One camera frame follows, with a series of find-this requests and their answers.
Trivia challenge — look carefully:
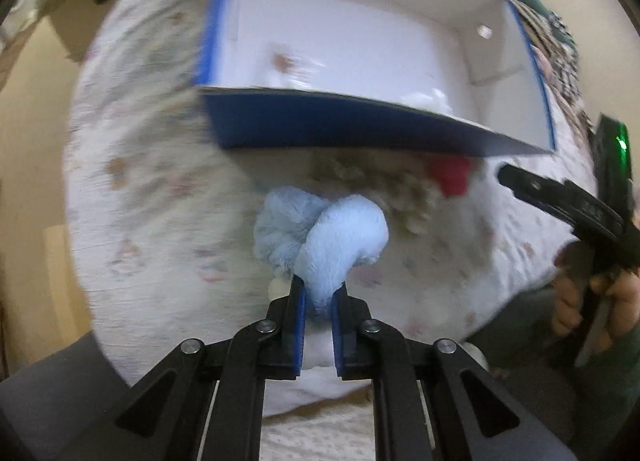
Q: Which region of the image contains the bed with patterned sheet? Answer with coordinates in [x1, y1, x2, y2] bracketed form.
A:
[65, 0, 601, 461]

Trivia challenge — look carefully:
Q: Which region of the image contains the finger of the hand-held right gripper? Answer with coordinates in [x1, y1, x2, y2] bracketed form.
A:
[497, 164, 627, 248]

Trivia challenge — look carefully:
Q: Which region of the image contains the person's right hand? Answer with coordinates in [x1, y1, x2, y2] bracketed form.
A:
[552, 246, 640, 353]

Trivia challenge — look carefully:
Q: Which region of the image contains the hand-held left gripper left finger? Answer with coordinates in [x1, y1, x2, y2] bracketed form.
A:
[65, 275, 307, 461]

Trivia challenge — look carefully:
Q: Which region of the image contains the knitted patterned blanket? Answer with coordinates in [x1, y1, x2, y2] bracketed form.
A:
[515, 0, 603, 142]

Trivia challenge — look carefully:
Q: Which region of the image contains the person's right forearm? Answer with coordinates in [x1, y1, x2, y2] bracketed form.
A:
[575, 326, 640, 461]

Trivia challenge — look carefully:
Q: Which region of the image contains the blue and white cardboard box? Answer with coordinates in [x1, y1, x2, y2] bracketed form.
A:
[195, 0, 557, 158]

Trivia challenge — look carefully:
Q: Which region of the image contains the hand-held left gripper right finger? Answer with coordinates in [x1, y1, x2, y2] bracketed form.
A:
[331, 283, 576, 461]

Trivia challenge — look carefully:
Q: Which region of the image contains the white soft toy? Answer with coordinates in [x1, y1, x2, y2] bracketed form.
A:
[399, 88, 455, 115]

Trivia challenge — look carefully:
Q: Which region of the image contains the beige curly plush toy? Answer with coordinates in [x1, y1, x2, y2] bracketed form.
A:
[307, 151, 451, 237]

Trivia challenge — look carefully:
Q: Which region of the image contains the pink red sock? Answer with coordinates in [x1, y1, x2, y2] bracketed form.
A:
[426, 156, 475, 198]

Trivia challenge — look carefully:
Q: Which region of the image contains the light blue plush toy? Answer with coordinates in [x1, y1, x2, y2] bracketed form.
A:
[252, 188, 390, 317]

